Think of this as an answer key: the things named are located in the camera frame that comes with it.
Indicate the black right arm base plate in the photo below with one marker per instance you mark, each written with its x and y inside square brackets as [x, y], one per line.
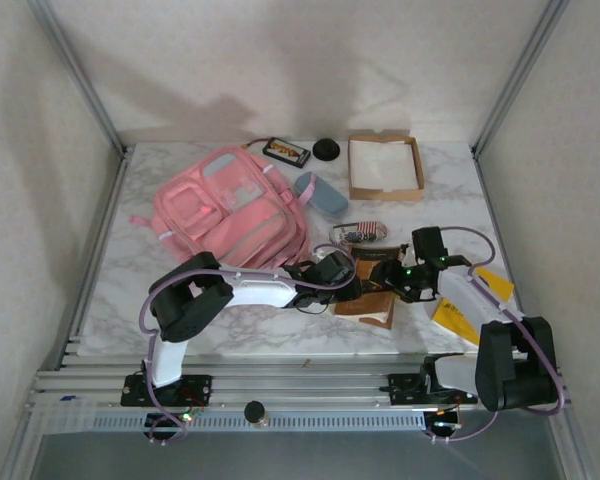
[402, 390]

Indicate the stars and stripes pouch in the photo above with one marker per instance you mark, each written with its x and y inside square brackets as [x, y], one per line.
[360, 232]

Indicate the aluminium frame post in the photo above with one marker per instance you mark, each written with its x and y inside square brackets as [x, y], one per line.
[81, 75]
[519, 75]

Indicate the white paper sheet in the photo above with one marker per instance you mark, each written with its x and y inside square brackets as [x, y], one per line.
[380, 165]

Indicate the brown cardboard tray box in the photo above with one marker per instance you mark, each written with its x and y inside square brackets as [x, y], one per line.
[385, 195]

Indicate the black round cap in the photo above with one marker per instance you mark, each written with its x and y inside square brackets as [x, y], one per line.
[326, 149]

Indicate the brown cover book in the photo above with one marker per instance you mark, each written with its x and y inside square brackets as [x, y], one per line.
[365, 310]

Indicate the aluminium rail frame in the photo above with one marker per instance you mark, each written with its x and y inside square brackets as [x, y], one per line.
[305, 380]

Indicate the black knob on brass stem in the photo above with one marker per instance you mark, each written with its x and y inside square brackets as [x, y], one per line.
[255, 412]

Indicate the pink backpack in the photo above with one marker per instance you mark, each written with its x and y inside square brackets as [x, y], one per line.
[230, 210]

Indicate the grey metal panel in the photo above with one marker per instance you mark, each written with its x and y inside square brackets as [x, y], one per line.
[300, 457]

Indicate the yellow cartoon cover book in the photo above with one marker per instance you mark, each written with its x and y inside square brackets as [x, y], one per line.
[455, 320]

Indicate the blue-grey pencil case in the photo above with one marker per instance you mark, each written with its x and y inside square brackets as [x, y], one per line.
[325, 197]

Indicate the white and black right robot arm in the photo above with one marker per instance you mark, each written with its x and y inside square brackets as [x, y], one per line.
[470, 295]

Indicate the aluminium side rail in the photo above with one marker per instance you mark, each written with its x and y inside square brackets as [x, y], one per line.
[116, 187]

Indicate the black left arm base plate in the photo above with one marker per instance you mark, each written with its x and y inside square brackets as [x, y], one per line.
[200, 387]

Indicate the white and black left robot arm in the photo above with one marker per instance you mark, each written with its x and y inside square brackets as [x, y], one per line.
[260, 290]

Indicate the black controller board with LEDs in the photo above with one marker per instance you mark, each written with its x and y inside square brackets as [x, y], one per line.
[442, 425]
[162, 425]

